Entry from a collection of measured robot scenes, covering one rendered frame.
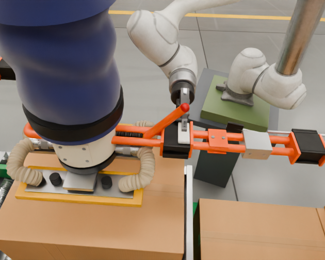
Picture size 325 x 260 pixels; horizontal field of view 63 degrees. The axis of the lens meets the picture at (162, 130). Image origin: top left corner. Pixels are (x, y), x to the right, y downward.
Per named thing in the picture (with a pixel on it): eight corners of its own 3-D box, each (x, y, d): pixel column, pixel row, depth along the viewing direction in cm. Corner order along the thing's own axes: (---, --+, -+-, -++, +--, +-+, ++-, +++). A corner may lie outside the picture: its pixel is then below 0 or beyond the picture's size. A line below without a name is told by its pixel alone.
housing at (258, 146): (241, 159, 72) (246, 149, 69) (238, 140, 77) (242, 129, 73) (267, 161, 72) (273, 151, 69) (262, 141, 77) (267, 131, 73)
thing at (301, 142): (290, 164, 71) (298, 153, 68) (283, 143, 76) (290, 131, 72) (321, 166, 71) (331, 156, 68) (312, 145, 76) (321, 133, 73)
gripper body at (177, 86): (196, 80, 83) (197, 100, 76) (192, 101, 89) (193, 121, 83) (172, 79, 83) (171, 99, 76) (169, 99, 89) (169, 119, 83)
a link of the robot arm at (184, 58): (180, 96, 95) (154, 73, 88) (180, 69, 106) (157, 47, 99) (205, 80, 89) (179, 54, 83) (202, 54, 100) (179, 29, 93)
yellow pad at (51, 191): (16, 199, 72) (9, 190, 68) (30, 168, 79) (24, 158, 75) (141, 208, 72) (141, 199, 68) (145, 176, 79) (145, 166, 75)
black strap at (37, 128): (11, 138, 57) (3, 126, 54) (47, 73, 73) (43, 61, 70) (115, 146, 58) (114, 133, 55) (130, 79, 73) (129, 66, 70)
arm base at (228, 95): (217, 80, 162) (219, 72, 158) (254, 87, 159) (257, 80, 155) (213, 98, 149) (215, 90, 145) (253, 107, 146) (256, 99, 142)
